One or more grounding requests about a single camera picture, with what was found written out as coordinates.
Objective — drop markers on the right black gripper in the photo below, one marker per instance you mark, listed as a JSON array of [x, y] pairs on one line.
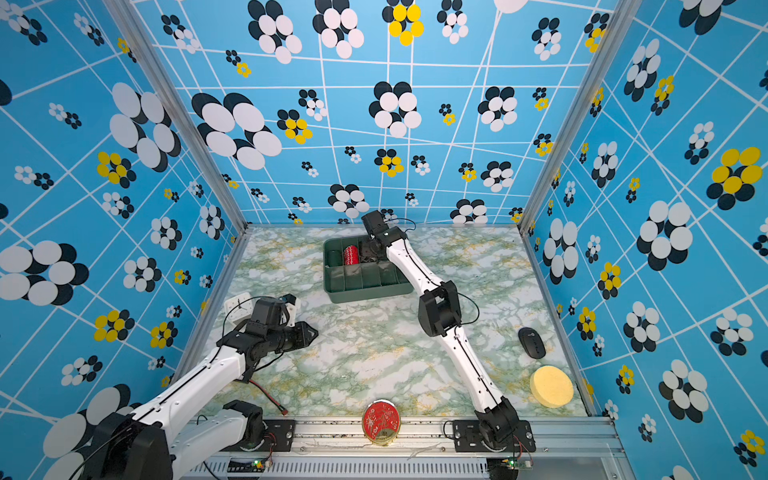
[[370, 250]]

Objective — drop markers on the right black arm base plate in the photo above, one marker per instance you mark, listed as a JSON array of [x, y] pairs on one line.
[[467, 438]]

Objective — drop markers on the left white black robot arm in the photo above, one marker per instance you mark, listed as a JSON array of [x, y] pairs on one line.
[[162, 439]]

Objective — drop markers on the green compartment tray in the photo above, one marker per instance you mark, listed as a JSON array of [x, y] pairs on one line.
[[361, 282]]

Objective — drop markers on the black grey argyle sock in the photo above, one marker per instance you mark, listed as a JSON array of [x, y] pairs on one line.
[[368, 254]]

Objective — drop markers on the aluminium front rail frame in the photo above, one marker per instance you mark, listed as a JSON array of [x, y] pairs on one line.
[[336, 448]]

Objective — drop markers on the yellow round sponge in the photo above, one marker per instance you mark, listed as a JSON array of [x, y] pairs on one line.
[[551, 387]]

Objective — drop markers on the black computer mouse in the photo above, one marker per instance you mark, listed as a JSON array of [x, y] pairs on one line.
[[532, 343]]

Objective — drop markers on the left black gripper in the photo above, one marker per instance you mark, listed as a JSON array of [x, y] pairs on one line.
[[303, 333]]

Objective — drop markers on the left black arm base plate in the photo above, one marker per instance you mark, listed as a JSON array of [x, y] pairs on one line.
[[277, 436]]

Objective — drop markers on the red round tin lid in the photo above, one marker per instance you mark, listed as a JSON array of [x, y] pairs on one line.
[[381, 422]]

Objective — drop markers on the dark green roll in tray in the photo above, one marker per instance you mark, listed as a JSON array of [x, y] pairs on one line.
[[334, 258]]

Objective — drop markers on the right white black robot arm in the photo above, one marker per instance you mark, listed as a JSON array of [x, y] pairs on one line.
[[440, 317]]

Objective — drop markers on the white square clock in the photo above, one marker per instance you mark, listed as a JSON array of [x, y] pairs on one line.
[[239, 307]]

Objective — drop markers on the red soda can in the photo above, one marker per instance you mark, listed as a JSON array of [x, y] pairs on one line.
[[351, 255]]

